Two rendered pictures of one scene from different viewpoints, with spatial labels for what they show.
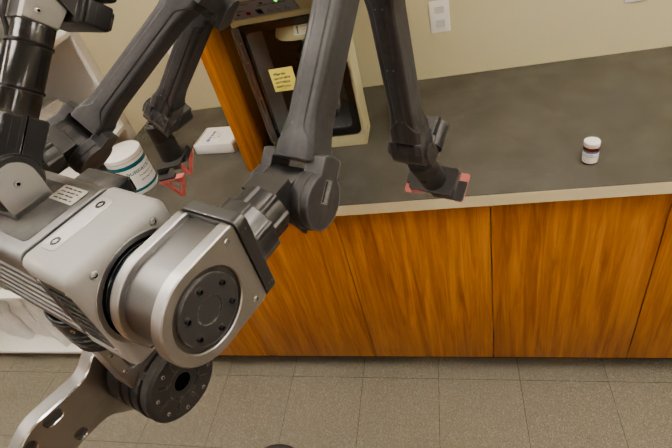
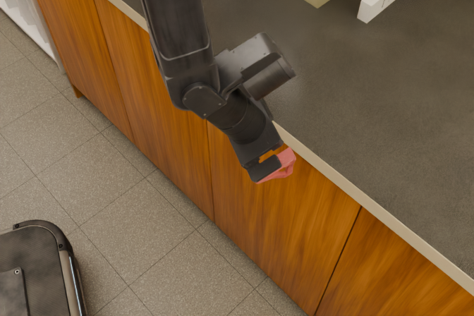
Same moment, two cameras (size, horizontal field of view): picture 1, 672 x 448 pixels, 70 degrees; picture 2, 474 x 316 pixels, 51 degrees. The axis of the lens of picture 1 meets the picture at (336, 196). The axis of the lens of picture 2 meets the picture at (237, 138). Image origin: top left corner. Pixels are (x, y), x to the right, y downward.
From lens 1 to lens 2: 62 cm
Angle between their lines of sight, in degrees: 25
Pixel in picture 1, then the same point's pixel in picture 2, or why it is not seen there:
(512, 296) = (350, 295)
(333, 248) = not seen: hidden behind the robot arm
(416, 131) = (163, 55)
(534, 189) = (418, 230)
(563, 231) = (435, 297)
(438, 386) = (247, 295)
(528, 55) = not seen: outside the picture
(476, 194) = (346, 175)
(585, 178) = not seen: outside the picture
